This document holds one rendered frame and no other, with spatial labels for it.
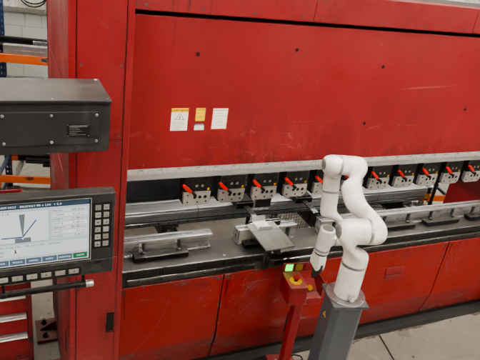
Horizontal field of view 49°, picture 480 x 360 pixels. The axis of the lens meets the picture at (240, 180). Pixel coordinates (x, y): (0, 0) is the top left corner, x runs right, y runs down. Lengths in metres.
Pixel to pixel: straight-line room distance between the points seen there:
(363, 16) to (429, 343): 2.46
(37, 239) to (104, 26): 0.84
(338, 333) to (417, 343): 1.57
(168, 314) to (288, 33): 1.64
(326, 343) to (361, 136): 1.18
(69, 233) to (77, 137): 0.37
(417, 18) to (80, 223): 2.04
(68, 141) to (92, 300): 1.06
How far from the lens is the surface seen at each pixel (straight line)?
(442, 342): 4.33
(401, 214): 3.71
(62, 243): 2.08
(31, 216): 2.00
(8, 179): 4.94
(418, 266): 3.92
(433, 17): 3.17
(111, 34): 2.18
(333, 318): 2.66
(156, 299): 2.98
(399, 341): 4.17
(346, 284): 2.58
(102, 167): 2.36
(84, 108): 1.88
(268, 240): 2.95
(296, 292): 3.03
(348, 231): 2.41
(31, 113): 1.86
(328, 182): 2.81
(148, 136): 2.58
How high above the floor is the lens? 2.55
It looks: 26 degrees down
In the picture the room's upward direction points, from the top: 9 degrees clockwise
